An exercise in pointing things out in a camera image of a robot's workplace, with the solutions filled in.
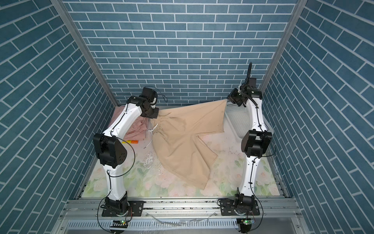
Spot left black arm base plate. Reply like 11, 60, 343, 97
100, 200, 145, 217

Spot rainbow striped shorts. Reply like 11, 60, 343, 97
122, 140, 139, 144

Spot pink shorts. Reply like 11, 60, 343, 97
108, 106, 149, 141

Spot aluminium mounting rail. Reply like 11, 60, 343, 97
52, 197, 308, 234

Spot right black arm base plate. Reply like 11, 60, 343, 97
217, 199, 260, 216

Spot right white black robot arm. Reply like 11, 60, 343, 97
228, 76, 272, 207

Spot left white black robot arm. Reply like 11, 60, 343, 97
93, 87, 159, 215

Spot white plastic laundry basket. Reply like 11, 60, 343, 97
224, 101, 274, 141

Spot beige shorts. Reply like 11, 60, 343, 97
151, 99, 227, 189

